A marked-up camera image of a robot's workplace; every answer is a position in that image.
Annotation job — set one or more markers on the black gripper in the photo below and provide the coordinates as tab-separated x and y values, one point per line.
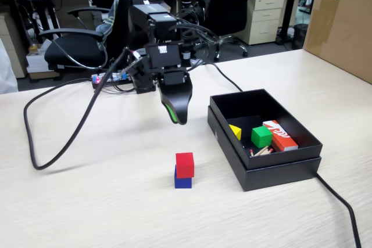
174	78

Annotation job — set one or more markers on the red cube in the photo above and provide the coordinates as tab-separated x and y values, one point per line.
185	165

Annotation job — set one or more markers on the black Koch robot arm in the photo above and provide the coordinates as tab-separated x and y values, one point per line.
162	21

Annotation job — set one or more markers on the blue cube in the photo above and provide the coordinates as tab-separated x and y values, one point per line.
183	183

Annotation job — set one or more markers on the green cube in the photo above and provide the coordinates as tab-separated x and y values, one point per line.
261	137

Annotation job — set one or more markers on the yellow wooden block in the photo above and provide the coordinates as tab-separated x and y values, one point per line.
236	133

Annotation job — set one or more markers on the controller board with red LED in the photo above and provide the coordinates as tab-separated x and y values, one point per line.
97	80

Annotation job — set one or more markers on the wooden match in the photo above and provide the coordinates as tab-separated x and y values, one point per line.
250	151
266	152
261	150

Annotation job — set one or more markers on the plaid cloth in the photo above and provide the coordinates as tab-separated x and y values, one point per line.
109	20

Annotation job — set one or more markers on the red and white matchbox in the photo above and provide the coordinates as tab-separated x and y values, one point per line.
283	139

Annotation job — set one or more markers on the black mesh office chair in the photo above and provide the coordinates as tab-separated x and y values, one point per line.
229	4

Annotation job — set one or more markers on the black office chair with armrests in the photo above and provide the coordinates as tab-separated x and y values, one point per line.
72	53

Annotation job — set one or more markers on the white drawer cabinet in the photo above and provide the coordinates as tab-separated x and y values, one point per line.
264	18

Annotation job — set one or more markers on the black open box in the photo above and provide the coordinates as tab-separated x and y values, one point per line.
279	176

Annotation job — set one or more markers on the black box tray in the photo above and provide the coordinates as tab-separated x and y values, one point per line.
290	156

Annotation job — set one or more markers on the black trash bin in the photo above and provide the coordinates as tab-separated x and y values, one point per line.
299	37

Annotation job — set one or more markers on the white box stack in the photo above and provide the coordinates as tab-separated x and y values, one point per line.
36	62

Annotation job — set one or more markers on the beige drawer cabinet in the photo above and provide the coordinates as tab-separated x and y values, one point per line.
17	56

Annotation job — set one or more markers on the person white shirt torso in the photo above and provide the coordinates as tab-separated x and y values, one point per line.
5	76

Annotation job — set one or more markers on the large cardboard box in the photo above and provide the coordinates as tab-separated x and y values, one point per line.
343	27

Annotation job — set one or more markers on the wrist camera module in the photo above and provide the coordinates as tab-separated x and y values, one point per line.
136	68

